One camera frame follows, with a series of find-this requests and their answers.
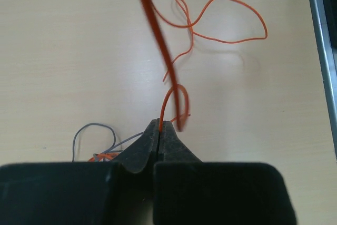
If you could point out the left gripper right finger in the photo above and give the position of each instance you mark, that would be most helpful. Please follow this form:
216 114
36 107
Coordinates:
189 191

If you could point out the aluminium front rail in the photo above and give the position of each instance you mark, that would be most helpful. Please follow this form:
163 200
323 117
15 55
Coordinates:
327 58

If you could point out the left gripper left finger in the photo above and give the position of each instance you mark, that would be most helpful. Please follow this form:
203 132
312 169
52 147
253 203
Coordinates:
81 192

